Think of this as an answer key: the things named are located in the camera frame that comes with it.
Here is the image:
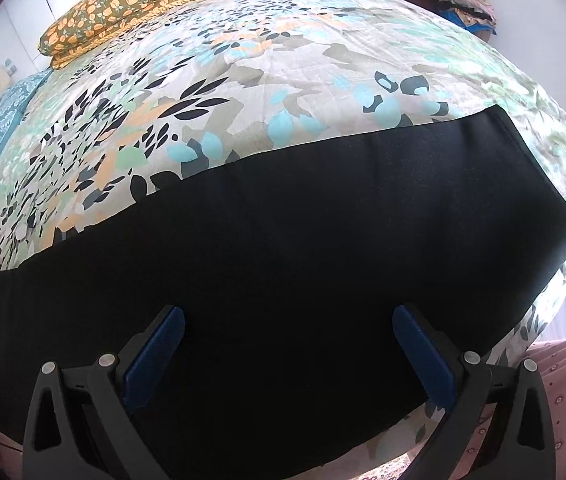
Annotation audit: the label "patterned floor rug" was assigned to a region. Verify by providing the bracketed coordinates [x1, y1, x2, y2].
[353, 452, 416, 480]

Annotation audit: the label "orange floral pillow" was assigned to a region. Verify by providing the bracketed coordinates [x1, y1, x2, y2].
[38, 0, 259, 70]

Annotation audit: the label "black pants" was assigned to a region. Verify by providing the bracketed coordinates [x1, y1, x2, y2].
[0, 104, 566, 480]

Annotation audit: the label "bed with floral bedspread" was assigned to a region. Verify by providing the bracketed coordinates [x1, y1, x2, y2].
[0, 0, 566, 461]

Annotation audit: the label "stack of folded clothes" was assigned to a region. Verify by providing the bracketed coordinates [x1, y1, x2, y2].
[438, 0, 498, 36]

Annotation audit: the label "white wardrobe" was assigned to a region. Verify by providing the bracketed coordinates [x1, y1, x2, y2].
[0, 0, 114, 63]

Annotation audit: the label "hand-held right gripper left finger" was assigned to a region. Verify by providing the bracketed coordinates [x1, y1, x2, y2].
[22, 305, 186, 480]

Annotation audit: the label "blue patterned pillow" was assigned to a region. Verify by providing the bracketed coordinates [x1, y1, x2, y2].
[0, 71, 51, 163]

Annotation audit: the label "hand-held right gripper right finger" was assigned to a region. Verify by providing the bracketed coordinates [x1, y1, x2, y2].
[393, 304, 556, 480]

